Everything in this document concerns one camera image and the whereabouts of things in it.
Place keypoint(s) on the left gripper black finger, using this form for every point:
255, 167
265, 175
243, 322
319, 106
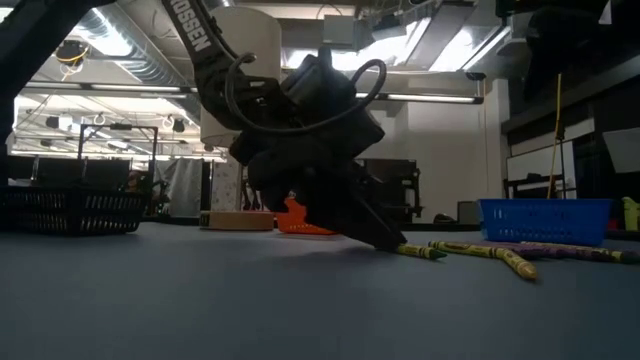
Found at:
360, 215

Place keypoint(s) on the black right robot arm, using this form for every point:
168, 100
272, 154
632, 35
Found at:
565, 40

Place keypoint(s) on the background black robot arm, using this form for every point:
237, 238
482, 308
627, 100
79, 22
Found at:
252, 200

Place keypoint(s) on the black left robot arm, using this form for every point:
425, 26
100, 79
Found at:
200, 45

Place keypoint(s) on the orange plastic basket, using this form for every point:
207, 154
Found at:
295, 220

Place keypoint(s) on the black dome object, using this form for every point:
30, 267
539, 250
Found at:
444, 219

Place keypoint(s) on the grey box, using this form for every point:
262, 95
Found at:
469, 212

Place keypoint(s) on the grey fabric cover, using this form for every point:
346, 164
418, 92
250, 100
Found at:
180, 190

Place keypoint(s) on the long ceiling light bar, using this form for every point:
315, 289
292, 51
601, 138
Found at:
125, 88
435, 98

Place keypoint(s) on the white shade wooden base lamp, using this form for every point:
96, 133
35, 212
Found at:
260, 35

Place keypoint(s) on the grey ceiling unit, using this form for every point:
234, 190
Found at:
345, 30

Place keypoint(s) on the blue-grey table mat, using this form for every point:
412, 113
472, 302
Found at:
200, 300

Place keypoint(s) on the person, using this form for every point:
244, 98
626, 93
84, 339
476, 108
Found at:
135, 181

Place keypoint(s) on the white board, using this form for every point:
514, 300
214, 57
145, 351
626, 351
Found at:
535, 162

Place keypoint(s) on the blue plastic basket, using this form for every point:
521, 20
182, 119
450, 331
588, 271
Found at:
545, 220

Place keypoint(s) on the black plastic basket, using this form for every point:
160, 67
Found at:
75, 210

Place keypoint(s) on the row of black monitors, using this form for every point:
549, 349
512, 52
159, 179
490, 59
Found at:
60, 172

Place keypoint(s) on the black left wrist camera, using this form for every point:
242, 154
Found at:
320, 85

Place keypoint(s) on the ceiling dome camera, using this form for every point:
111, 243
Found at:
475, 76

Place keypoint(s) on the black metal frame stand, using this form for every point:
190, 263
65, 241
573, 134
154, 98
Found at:
120, 127

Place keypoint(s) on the silver ventilation duct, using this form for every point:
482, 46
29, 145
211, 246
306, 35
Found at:
140, 55

